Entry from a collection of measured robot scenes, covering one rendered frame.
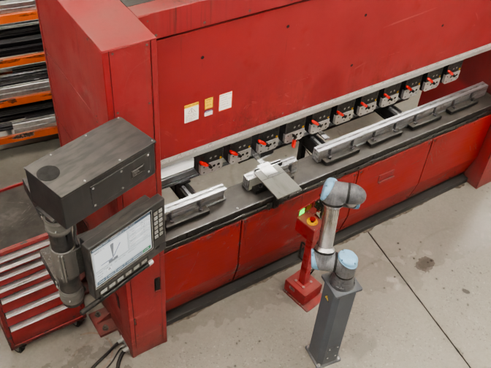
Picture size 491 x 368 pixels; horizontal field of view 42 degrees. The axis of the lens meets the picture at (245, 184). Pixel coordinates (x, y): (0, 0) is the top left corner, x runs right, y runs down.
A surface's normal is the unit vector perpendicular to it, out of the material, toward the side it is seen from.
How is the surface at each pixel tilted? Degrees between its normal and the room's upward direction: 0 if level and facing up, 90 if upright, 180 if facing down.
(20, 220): 0
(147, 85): 90
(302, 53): 90
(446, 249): 0
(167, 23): 90
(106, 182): 90
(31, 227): 0
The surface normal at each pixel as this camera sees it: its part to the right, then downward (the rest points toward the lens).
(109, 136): 0.07, -0.72
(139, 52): 0.55, 0.60
